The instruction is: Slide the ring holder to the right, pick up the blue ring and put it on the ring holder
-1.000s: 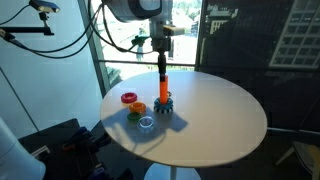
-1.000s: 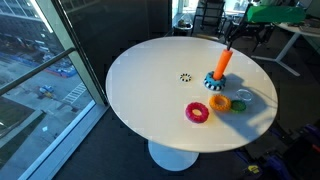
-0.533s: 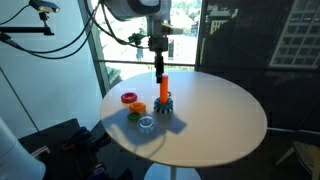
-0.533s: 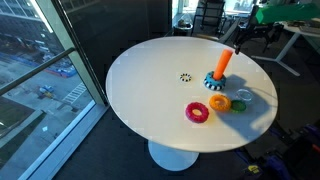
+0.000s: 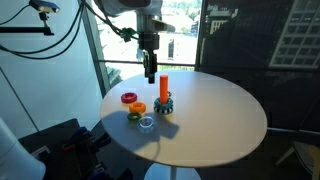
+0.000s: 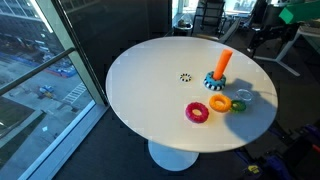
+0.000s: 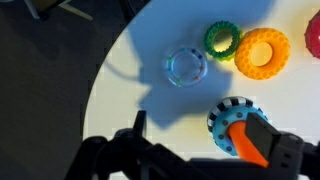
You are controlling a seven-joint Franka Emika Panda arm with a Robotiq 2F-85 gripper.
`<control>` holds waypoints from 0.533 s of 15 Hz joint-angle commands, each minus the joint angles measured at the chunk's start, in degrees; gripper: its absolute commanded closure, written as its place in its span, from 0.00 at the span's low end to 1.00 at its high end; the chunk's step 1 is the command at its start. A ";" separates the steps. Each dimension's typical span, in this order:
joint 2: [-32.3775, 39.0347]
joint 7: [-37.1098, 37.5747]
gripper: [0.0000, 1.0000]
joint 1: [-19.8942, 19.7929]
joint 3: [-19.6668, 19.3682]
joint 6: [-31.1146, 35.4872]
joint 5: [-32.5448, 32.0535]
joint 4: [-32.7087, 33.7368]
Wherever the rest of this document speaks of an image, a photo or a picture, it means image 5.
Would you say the clear ring with coloured beads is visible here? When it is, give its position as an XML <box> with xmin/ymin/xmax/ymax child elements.
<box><xmin>136</xmin><ymin>115</ymin><xmax>156</xmax><ymax>134</ymax></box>

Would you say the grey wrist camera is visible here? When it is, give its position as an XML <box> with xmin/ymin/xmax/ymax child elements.
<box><xmin>151</xmin><ymin>18</ymin><xmax>176</xmax><ymax>34</ymax></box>

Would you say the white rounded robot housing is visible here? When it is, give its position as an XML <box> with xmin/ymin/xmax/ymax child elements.
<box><xmin>0</xmin><ymin>116</ymin><xmax>47</xmax><ymax>180</ymax></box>

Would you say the orange post striped ring holder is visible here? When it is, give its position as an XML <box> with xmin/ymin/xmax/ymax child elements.
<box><xmin>153</xmin><ymin>74</ymin><xmax>175</xmax><ymax>116</ymax></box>

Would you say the thin black camera cable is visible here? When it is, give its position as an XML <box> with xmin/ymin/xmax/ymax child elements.
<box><xmin>0</xmin><ymin>3</ymin><xmax>84</xmax><ymax>61</ymax></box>

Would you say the blue ring with dark dots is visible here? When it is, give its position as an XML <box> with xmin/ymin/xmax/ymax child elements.
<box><xmin>153</xmin><ymin>97</ymin><xmax>175</xmax><ymax>113</ymax></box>

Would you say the pile of dark clamps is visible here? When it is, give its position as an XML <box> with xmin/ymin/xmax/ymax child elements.
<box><xmin>61</xmin><ymin>125</ymin><xmax>134</xmax><ymax>180</ymax></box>

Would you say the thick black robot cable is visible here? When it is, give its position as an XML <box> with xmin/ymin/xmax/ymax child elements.
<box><xmin>79</xmin><ymin>0</ymin><xmax>141</xmax><ymax>41</ymax></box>

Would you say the grey window mullion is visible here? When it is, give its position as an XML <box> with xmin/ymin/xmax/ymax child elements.
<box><xmin>77</xmin><ymin>0</ymin><xmax>112</xmax><ymax>98</ymax></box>

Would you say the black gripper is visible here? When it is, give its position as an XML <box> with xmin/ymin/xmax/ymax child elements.
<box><xmin>138</xmin><ymin>32</ymin><xmax>160</xmax><ymax>84</ymax></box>

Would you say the camera on stand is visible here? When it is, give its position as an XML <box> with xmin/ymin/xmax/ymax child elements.
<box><xmin>28</xmin><ymin>0</ymin><xmax>61</xmax><ymax>14</ymax></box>

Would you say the white round table pedestal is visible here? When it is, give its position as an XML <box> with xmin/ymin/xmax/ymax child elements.
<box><xmin>143</xmin><ymin>162</ymin><xmax>202</xmax><ymax>180</ymax></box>

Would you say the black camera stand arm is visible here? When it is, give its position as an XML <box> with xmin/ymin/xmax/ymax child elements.
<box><xmin>0</xmin><ymin>11</ymin><xmax>55</xmax><ymax>36</ymax></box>

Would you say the pale chair with wooden legs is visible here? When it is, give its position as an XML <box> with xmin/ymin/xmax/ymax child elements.
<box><xmin>275</xmin><ymin>139</ymin><xmax>320</xmax><ymax>180</ymax></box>

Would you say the green plastic cable bracket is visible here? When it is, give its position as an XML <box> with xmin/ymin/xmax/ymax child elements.
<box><xmin>119</xmin><ymin>27</ymin><xmax>138</xmax><ymax>43</ymax></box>

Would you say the grey window handrail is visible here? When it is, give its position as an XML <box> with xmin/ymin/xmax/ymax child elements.
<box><xmin>98</xmin><ymin>59</ymin><xmax>196</xmax><ymax>67</ymax></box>

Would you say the orange textured ring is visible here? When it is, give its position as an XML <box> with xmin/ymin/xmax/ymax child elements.
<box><xmin>128</xmin><ymin>101</ymin><xmax>147</xmax><ymax>114</ymax></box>

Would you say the green ring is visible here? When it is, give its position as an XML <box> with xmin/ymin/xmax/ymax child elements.
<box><xmin>126</xmin><ymin>111</ymin><xmax>143</xmax><ymax>122</ymax></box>

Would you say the red textured ring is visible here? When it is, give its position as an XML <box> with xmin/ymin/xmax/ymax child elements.
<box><xmin>120</xmin><ymin>91</ymin><xmax>138</xmax><ymax>104</ymax></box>

